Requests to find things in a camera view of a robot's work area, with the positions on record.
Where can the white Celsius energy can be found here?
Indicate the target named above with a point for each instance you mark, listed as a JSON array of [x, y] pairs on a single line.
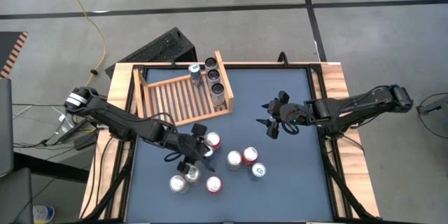
[[210, 63], [213, 75], [217, 89]]

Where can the grey stand leg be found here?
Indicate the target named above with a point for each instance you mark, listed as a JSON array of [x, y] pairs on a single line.
[[434, 105]]

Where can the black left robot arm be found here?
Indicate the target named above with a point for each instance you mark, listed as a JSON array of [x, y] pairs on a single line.
[[119, 120]]

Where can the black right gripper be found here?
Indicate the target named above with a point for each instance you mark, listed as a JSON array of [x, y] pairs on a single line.
[[290, 113]]

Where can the wooden table side board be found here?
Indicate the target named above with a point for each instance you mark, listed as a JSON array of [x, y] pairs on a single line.
[[120, 77], [336, 87]]

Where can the wooden slatted shelf rack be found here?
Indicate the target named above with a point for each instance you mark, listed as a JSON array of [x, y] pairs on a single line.
[[175, 105]]

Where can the red Fanta strawberry can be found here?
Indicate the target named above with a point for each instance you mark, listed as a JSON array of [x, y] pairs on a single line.
[[250, 154], [213, 140], [213, 184]]

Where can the black mat orange striped edge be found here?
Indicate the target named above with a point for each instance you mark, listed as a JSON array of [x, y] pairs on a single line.
[[8, 47]]

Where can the black perforated computer tower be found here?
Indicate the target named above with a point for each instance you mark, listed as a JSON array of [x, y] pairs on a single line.
[[157, 50]]

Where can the blue silver Red Bull can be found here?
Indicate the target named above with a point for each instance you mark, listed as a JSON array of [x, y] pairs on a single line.
[[194, 69], [258, 170], [209, 152]]

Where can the silver Diet Coke can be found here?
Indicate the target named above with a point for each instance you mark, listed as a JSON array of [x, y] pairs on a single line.
[[178, 183], [193, 175], [234, 159]]

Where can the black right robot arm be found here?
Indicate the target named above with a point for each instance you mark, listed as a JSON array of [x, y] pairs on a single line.
[[350, 108]]

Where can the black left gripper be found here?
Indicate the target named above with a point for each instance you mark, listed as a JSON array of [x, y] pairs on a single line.
[[187, 147]]

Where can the black floor bar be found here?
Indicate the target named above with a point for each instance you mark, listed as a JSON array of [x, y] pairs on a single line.
[[49, 168]]

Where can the white blue container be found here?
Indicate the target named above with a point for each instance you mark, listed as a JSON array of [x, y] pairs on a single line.
[[43, 213]]

